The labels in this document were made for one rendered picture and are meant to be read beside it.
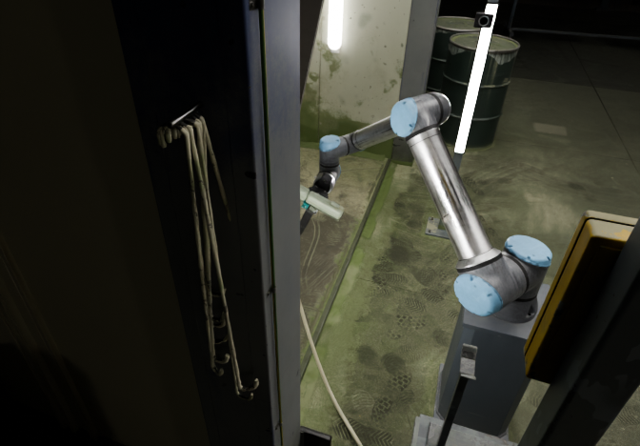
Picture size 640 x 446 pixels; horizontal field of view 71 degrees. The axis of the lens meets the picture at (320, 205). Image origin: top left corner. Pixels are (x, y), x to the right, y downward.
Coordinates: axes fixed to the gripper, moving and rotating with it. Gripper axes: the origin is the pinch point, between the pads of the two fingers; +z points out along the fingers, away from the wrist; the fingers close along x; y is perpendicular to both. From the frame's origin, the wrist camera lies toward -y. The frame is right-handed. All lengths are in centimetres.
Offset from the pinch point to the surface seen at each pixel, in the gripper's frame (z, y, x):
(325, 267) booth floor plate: -52, 73, -25
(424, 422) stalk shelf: 76, -15, -50
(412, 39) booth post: -196, -29, -6
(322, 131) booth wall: -200, 73, 22
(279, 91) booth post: 85, -78, 13
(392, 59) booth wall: -196, -10, 0
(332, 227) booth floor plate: -91, 74, -20
